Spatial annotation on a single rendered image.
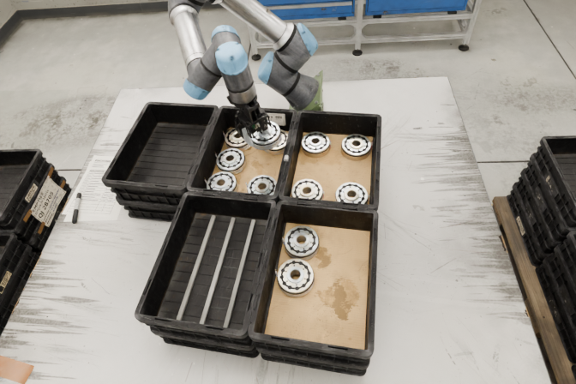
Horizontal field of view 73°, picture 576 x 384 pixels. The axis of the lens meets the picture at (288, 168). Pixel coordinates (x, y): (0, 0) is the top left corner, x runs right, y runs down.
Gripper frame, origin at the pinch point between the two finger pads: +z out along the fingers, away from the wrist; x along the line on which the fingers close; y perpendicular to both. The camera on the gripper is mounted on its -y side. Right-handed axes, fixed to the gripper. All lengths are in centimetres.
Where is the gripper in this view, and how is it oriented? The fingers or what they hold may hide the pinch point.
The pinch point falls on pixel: (255, 137)
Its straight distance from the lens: 125.1
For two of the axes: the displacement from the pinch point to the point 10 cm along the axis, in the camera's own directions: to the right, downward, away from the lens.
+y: 5.5, 6.2, -5.6
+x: 8.2, -5.3, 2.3
